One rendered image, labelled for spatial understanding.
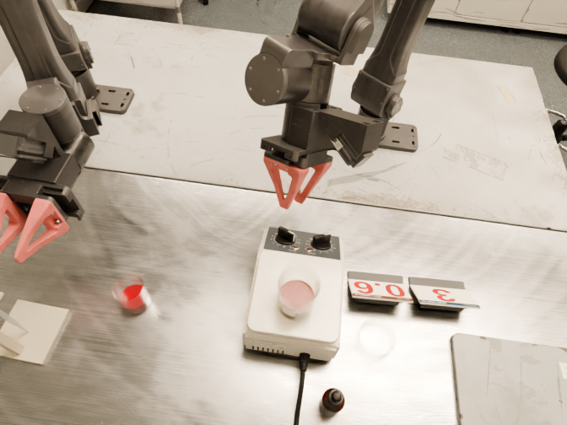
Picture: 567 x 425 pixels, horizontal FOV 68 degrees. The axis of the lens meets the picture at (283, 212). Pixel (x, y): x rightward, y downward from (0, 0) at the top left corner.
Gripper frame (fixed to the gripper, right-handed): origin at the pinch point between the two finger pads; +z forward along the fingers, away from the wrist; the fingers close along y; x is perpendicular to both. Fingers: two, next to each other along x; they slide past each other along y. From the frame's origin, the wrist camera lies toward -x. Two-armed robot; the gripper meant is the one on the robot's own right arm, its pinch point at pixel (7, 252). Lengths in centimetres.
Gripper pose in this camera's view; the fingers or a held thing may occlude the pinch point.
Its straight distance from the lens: 62.7
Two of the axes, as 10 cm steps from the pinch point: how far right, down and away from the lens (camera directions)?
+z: -1.7, 8.2, -5.4
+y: 9.8, 1.7, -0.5
